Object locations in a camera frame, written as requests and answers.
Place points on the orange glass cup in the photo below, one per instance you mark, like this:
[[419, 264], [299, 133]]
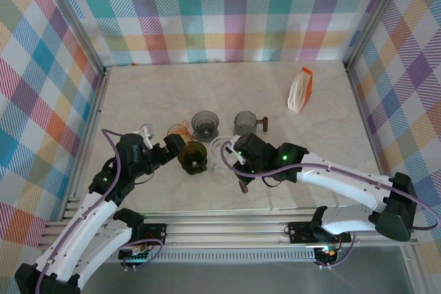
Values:
[[177, 131]]

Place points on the amber plastic coffee dripper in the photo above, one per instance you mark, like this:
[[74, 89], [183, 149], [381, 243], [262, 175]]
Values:
[[193, 158]]

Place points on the orange and white filter packet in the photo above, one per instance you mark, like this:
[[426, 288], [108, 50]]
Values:
[[299, 91]]

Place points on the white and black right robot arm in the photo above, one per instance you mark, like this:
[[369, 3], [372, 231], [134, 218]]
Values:
[[344, 184]]

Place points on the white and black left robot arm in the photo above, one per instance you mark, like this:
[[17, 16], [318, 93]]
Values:
[[86, 218]]

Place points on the left circuit board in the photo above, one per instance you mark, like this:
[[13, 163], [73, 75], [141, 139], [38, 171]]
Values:
[[136, 254]]

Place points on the circuit board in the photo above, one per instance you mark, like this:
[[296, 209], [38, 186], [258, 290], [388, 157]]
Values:
[[136, 254], [325, 252]]

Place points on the colourful checked backdrop cloth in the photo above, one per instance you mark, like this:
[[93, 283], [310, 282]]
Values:
[[220, 5], [413, 101], [27, 101]]

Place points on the right circuit board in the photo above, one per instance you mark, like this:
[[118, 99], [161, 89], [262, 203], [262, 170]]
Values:
[[325, 252]]

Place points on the grey metal base panel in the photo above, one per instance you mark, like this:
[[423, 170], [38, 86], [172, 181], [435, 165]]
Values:
[[224, 278]]

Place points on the aluminium side rail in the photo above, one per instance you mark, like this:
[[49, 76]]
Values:
[[89, 135]]

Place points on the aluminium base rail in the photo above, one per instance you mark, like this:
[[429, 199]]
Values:
[[224, 230]]

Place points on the short aluminium frame post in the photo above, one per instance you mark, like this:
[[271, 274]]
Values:
[[411, 270]]

